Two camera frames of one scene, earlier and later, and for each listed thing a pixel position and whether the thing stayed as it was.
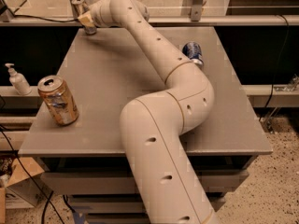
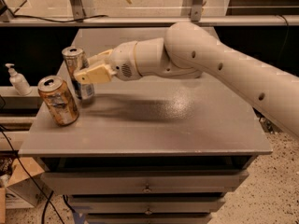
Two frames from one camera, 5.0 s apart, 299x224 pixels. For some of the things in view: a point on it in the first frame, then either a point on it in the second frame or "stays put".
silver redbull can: (82, 8) → (77, 61)
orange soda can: (58, 100) stays put
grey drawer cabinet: (105, 71) stays put
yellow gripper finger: (87, 21) → (96, 73)
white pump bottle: (19, 81) stays put
